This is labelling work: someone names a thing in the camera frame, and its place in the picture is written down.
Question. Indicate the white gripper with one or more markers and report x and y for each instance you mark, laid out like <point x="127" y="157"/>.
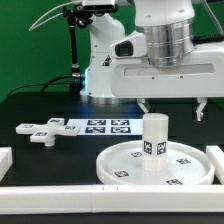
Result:
<point x="200" y="75"/>

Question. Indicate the white round table top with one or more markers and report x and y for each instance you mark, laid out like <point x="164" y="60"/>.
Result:
<point x="127" y="163"/>

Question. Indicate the white cross-shaped table base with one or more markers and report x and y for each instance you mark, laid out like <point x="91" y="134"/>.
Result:
<point x="46" y="133"/>

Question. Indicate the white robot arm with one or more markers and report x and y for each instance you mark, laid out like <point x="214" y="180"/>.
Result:
<point x="157" y="60"/>

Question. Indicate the white right fence block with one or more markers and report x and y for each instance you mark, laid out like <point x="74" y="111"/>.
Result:
<point x="216" y="157"/>

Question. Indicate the white fence block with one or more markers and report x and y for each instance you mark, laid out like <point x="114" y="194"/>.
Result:
<point x="6" y="160"/>
<point x="216" y="157"/>

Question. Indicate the white marker sheet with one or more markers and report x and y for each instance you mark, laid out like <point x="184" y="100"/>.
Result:
<point x="108" y="126"/>

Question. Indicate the white front fence bar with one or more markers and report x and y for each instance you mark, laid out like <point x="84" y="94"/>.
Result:
<point x="106" y="198"/>

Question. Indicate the white left fence block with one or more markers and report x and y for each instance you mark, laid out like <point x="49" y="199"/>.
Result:
<point x="6" y="160"/>

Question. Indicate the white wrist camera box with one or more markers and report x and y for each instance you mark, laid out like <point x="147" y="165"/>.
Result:
<point x="129" y="51"/>

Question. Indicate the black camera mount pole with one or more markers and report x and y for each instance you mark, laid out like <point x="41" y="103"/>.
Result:
<point x="76" y="18"/>

